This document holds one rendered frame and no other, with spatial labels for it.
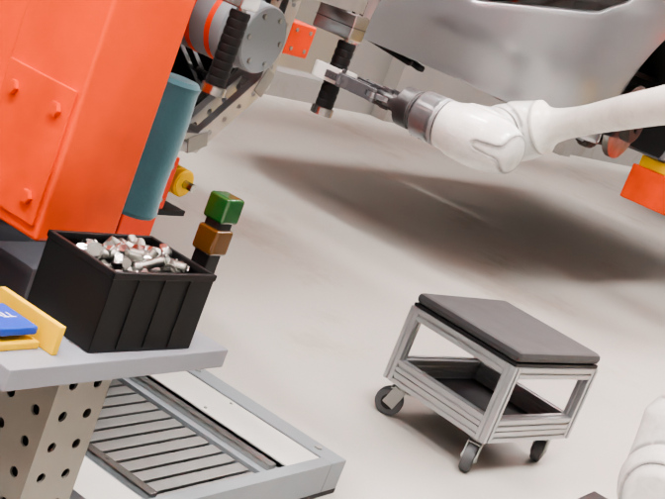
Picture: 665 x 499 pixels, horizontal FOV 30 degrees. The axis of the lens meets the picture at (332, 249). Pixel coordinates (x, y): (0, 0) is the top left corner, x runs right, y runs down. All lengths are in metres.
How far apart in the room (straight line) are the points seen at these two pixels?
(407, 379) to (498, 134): 1.14
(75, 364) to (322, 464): 1.07
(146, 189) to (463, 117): 0.57
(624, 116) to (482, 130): 0.25
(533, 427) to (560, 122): 1.12
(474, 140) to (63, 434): 0.90
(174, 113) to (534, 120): 0.65
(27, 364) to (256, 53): 0.93
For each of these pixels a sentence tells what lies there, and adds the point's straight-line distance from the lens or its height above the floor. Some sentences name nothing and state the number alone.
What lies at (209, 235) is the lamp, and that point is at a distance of 1.81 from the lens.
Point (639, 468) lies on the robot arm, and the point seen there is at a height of 0.54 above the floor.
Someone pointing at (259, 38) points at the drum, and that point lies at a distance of 2.27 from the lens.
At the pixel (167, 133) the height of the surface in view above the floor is 0.65.
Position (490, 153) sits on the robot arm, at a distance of 2.17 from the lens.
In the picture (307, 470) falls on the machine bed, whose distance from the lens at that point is 2.52.
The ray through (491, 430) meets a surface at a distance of 3.04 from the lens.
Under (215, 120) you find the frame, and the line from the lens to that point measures 2.50.
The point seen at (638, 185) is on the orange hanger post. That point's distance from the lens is 5.75.
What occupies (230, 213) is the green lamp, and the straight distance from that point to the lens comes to 1.81.
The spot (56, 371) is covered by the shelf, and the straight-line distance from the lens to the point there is 1.58.
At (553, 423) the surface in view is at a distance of 3.29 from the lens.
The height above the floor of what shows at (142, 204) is 0.51.
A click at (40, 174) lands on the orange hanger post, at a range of 1.77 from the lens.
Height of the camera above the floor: 1.02
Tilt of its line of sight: 12 degrees down
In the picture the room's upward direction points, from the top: 21 degrees clockwise
